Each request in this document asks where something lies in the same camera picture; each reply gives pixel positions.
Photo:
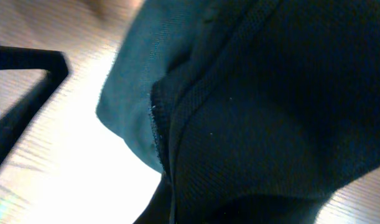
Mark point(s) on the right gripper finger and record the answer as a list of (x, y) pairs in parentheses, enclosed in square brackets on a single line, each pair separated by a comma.
[(158, 209)]

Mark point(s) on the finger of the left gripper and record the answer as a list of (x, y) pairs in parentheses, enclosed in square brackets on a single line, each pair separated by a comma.
[(14, 122)]

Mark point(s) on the black polo shirt with logo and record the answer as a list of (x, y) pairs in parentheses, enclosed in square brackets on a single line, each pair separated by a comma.
[(256, 110)]

